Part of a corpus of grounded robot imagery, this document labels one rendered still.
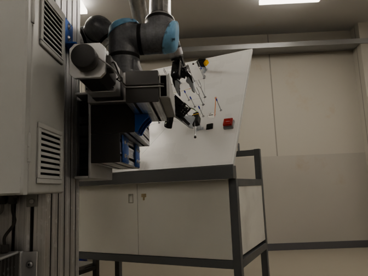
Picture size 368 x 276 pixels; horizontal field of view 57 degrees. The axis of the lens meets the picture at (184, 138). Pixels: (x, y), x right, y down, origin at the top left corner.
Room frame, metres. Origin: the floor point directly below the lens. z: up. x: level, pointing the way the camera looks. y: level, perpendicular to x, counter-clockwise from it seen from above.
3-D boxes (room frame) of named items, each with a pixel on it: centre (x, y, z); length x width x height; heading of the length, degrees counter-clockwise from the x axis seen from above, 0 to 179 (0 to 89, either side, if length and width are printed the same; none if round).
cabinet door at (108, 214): (2.09, 0.53, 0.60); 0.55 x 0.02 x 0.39; 65
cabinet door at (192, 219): (1.85, 0.03, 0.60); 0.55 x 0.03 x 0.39; 65
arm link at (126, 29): (1.22, 0.21, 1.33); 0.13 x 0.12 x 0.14; 86
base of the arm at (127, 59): (1.22, 0.21, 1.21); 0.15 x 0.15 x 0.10
